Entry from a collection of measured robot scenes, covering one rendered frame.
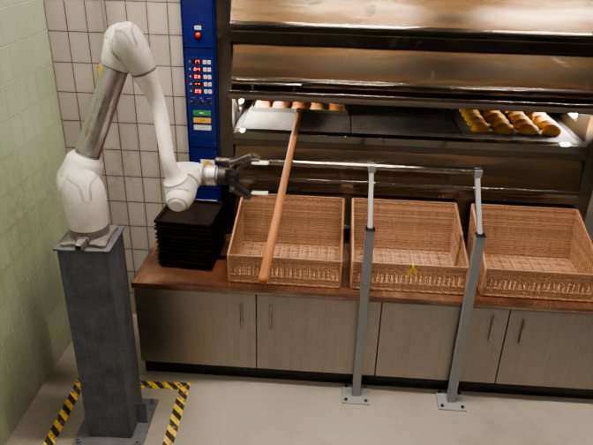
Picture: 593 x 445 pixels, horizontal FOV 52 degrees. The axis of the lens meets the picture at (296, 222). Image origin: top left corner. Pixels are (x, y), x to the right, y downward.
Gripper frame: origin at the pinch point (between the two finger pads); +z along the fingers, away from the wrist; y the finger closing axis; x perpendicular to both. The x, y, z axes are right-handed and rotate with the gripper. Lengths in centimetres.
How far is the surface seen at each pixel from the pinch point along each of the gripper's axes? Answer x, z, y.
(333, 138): -63, 27, 2
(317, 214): -57, 21, 43
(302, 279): -13, 17, 57
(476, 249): -3, 93, 30
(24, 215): -10, -114, 30
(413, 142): -63, 68, 3
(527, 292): -14, 123, 57
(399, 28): -59, 55, -53
